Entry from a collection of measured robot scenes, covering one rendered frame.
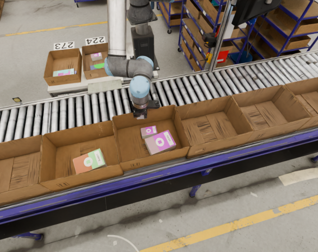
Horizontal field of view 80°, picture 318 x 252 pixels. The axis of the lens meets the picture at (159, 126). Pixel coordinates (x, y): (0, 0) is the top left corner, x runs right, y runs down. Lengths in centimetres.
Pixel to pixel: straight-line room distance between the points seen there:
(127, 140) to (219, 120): 66
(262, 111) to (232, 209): 103
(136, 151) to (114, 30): 68
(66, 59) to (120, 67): 128
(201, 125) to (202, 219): 101
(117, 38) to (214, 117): 82
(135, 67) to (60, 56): 137
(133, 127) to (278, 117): 102
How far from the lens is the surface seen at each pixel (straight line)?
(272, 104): 165
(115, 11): 98
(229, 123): 139
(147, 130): 120
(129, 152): 120
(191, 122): 133
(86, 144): 131
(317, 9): 304
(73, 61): 215
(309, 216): 246
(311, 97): 187
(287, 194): 241
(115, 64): 97
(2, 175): 145
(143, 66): 94
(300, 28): 290
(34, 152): 142
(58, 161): 132
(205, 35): 176
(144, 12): 165
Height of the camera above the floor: 197
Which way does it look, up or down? 56 degrees down
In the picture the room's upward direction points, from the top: straight up
